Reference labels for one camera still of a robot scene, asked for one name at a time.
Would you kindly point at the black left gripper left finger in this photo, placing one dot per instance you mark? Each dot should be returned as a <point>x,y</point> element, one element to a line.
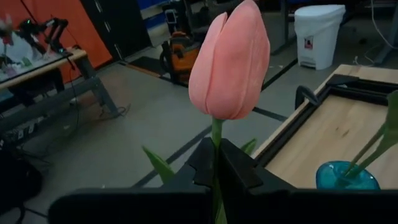
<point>186,199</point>

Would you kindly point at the black frame clamp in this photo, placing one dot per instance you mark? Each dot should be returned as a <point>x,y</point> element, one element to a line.
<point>306,95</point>

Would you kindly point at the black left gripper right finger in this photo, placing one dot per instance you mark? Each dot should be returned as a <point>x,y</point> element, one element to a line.
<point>248,199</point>

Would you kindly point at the orange wall panel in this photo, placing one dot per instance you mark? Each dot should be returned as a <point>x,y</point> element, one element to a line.
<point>84,31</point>

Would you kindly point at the black aluminium table frame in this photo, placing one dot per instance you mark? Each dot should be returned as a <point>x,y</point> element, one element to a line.
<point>357,90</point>

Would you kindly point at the person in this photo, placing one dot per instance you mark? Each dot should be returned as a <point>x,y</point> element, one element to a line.
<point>18,49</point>

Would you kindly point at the teal glass vase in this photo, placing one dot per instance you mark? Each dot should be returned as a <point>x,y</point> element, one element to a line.
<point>329,177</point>

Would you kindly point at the white trash bin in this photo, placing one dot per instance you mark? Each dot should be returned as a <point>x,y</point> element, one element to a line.
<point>318,34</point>

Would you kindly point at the pink artificial tulip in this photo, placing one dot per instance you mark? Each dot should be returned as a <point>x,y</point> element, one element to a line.
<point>230,62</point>

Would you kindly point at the black cabinet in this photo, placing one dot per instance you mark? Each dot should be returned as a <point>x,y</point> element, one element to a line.
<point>121,25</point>

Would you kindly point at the background robot table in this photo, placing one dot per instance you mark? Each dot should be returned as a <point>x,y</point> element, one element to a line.
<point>46,93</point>

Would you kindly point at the black background robot arm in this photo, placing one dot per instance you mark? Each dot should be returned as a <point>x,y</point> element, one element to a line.
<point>51,28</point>

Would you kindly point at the orange and black machine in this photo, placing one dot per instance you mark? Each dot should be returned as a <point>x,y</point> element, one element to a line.
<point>182,53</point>

